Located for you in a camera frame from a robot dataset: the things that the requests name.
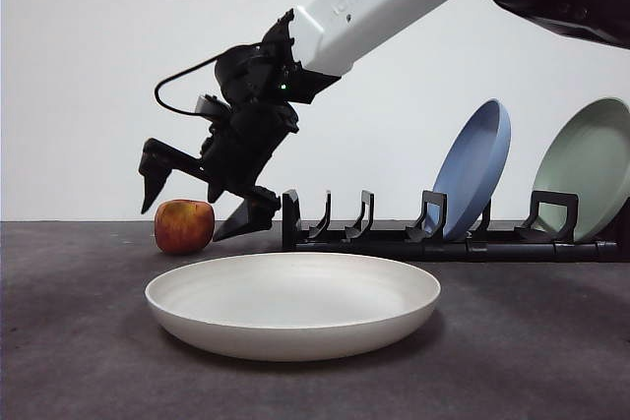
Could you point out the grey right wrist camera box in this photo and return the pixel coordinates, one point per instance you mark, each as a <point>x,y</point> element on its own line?
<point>209,106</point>

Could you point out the green plate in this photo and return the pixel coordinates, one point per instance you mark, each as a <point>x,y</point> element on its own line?
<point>585,169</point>

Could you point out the pale yellow cream plate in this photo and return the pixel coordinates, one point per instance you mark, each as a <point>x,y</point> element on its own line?
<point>295,302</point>

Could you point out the blue plate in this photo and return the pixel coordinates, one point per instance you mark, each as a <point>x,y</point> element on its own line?
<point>472,174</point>

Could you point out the red yellow apple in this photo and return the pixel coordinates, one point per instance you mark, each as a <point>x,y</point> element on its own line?
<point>182,230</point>

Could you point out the black plate rack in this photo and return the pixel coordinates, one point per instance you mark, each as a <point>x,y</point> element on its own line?
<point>394,249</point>

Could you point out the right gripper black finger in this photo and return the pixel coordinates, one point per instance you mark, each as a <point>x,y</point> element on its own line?
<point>155,169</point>
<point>251,218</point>

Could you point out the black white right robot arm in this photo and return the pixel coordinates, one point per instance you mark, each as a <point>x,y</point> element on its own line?
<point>369,7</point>

